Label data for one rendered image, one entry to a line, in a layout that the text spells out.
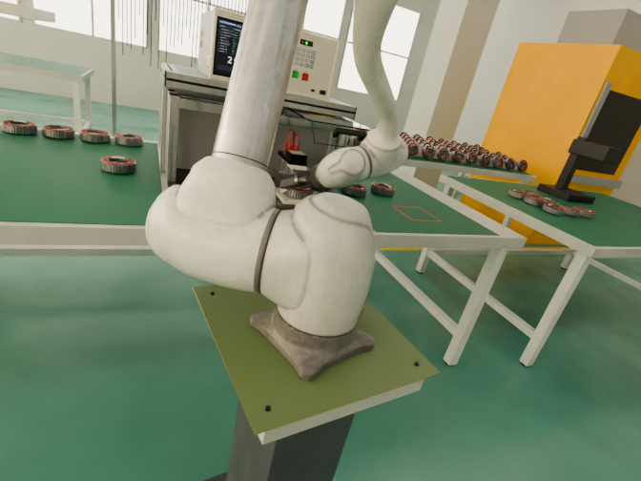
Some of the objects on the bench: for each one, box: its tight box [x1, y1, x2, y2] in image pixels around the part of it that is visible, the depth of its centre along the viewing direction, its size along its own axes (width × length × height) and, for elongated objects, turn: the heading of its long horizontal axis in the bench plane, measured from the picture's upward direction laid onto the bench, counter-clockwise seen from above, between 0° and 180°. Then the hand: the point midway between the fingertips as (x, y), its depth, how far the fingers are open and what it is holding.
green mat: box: [336, 173, 500, 236], centre depth 182 cm, size 94×61×1 cm, turn 178°
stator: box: [100, 156, 136, 174], centre depth 134 cm, size 11×11×4 cm
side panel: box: [158, 74, 166, 172], centre depth 148 cm, size 28×3×32 cm, turn 178°
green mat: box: [0, 126, 162, 226], centre depth 127 cm, size 94×61×1 cm, turn 178°
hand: (298, 189), depth 139 cm, fingers closed on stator, 11 cm apart
